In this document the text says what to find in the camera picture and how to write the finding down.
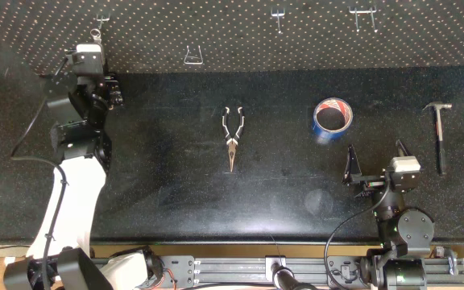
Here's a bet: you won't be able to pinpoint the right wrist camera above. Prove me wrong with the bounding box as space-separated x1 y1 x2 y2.
387 155 422 193

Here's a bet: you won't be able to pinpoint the black pegboard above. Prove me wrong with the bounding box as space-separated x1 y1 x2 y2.
0 0 464 77

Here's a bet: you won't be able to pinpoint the black cable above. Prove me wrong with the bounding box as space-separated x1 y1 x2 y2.
322 179 392 290
9 58 70 190

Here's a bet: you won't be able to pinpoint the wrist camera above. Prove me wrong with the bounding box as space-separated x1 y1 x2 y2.
387 155 422 193
70 43 107 77

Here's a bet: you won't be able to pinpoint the pliers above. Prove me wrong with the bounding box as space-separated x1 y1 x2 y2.
221 106 246 173

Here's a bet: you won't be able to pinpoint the mounting rail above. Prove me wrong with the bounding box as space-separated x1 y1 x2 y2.
90 250 464 290

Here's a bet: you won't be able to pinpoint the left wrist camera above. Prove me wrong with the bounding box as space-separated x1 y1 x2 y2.
70 43 107 77

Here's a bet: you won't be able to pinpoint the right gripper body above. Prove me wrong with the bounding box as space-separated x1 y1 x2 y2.
346 172 391 199

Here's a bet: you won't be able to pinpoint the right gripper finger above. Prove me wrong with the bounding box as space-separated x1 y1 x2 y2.
395 139 412 159
341 143 363 186

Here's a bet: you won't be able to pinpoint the hammer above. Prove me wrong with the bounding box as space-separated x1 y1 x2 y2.
422 101 454 177

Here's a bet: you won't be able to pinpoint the roll of blue tape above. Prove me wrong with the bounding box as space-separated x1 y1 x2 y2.
312 97 354 142

